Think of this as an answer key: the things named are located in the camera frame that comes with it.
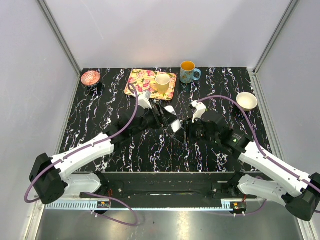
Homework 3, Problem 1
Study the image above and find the pink patterned bowl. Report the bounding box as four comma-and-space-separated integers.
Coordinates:
80, 70, 101, 87

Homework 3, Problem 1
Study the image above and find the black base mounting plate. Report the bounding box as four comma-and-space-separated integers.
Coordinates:
92, 172, 244, 209

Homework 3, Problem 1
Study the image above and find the floral serving tray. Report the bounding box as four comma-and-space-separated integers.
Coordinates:
124, 69, 177, 101

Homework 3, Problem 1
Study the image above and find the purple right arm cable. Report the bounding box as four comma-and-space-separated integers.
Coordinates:
197, 95, 320, 216

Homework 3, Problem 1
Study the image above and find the yellow mug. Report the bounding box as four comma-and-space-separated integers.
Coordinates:
149, 74, 170, 94

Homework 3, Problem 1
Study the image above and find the white remote control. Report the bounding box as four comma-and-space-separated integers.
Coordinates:
165, 105, 182, 133

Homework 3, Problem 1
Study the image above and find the blue patterned mug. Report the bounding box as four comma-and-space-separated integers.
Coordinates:
179, 60, 202, 84

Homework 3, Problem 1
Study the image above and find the cream bowl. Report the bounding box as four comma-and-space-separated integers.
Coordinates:
236, 92, 258, 112

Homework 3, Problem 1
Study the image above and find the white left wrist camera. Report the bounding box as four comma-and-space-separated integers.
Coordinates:
138, 90, 152, 109

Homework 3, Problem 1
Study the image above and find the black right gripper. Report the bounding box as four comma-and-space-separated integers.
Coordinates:
173, 114, 219, 145

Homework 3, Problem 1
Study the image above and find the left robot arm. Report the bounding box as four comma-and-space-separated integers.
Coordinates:
29, 103, 182, 205

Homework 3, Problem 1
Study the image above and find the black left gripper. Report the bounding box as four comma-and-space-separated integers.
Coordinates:
131, 102, 178, 138

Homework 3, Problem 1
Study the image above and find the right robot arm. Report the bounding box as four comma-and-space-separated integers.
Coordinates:
171, 118, 320, 221

